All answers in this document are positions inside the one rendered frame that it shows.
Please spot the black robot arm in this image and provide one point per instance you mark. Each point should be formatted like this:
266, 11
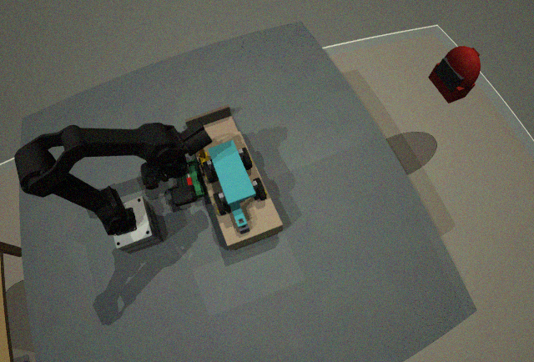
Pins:
160, 145

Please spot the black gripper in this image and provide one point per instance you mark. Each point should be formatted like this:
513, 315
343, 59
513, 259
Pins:
185, 193

